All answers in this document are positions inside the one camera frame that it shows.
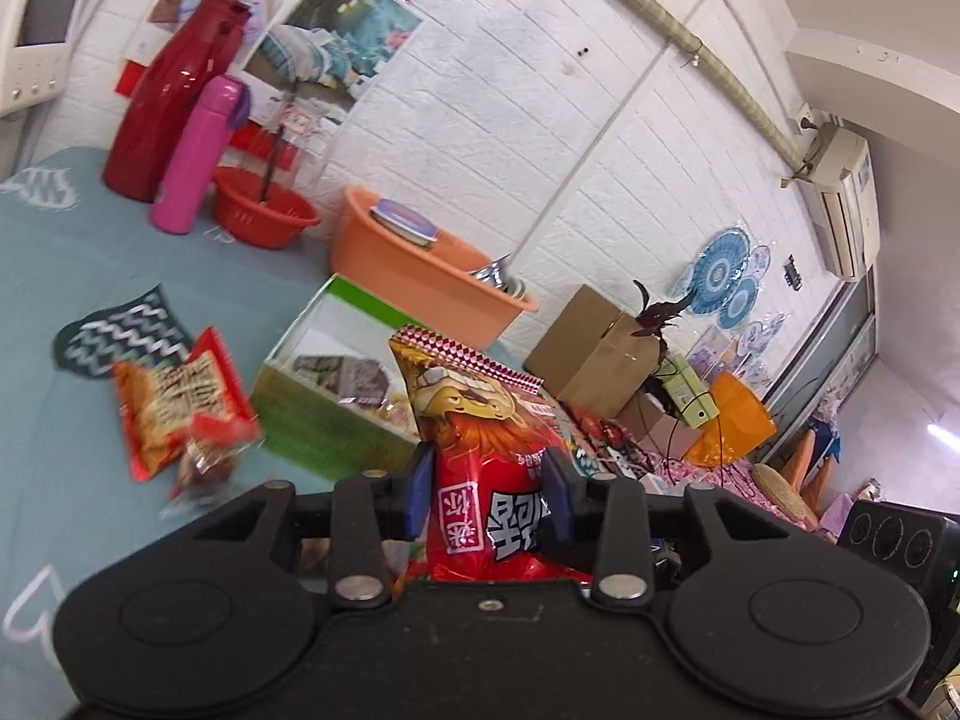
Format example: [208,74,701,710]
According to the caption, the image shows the red clear date packet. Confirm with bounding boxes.
[161,412,263,518]

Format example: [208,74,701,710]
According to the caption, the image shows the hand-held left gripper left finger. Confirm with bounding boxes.
[172,442,437,611]

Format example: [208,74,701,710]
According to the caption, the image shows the medium blue paper fan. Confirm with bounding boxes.
[718,276,760,329]

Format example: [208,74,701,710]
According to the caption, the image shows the beige wall pipe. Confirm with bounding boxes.
[551,0,815,181]

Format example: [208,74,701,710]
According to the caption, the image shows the dark purple plant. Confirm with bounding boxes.
[632,279,691,338]

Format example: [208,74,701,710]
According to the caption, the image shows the red checkered edge snack packet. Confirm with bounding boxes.
[388,324,593,584]

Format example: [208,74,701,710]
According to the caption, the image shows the red plastic basket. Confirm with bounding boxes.
[212,166,322,250]

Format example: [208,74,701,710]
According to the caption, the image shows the dark spoon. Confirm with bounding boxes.
[259,127,290,203]

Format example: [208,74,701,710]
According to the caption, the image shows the orange plastic basin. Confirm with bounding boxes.
[330,186,539,342]

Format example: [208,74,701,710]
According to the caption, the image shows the red thermos jug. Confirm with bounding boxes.
[101,0,252,203]

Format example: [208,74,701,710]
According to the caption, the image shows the large brown cardboard box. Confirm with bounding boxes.
[523,283,668,421]

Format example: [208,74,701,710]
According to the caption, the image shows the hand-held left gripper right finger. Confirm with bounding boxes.
[541,448,811,607]

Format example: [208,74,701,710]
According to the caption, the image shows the pink insulated bottle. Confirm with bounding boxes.
[150,75,250,235]

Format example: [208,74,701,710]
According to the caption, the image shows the small brown cardboard box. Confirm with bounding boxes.
[615,390,691,458]

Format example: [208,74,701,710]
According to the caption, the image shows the teal printed tablecloth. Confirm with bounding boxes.
[0,146,541,720]

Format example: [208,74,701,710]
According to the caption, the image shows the green yellow box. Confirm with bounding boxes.
[660,352,719,428]

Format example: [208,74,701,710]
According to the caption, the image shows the clear glass pitcher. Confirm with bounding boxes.
[262,94,338,188]

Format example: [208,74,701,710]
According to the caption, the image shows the green cardboard box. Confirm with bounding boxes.
[250,274,548,482]

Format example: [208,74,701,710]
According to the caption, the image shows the orange bag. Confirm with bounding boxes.
[684,371,777,470]

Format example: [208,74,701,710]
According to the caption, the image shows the bedding wall poster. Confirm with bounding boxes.
[146,0,425,125]

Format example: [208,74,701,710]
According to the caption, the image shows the white machine with screen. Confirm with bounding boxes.
[0,0,98,121]

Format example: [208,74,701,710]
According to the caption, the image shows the white air conditioner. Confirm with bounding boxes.
[799,124,882,282]

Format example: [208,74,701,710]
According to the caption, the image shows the red orange spicy strip packet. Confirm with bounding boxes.
[111,326,260,482]

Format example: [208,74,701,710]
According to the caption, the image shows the woven straw cushion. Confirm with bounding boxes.
[754,461,818,530]

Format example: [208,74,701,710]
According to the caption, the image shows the clear brown cake packet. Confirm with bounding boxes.
[291,354,395,410]

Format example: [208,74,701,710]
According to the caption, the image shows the large blue paper fan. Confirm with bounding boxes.
[688,229,751,316]

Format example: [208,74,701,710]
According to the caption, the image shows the blue lid container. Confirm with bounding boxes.
[369,199,440,250]

